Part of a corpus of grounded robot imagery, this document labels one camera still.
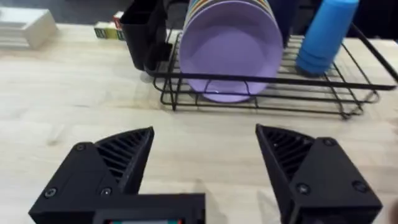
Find toy blocks on green board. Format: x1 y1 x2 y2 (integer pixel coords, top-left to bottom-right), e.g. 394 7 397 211
93 11 126 41

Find blue plastic cup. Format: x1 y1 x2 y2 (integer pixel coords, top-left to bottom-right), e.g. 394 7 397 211
295 0 360 75

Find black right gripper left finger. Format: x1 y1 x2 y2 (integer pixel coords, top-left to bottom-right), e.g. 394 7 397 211
28 126 155 224

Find striped colourful plate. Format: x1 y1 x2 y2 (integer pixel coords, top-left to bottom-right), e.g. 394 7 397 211
183 0 276 30

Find purple plate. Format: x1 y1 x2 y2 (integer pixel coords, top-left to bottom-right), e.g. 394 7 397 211
178 0 284 103

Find black wire dish rack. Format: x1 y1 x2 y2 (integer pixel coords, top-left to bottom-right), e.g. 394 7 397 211
144 21 398 121

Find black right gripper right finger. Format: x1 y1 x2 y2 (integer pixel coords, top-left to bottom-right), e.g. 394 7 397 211
255 123 384 224

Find dark blue plate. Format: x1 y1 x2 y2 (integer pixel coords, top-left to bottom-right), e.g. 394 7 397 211
267 0 300 48

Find black cutlery holder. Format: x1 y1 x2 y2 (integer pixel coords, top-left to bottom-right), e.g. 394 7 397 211
119 0 174 73

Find white flat box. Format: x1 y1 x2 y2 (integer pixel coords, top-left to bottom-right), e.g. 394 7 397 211
0 6 58 50

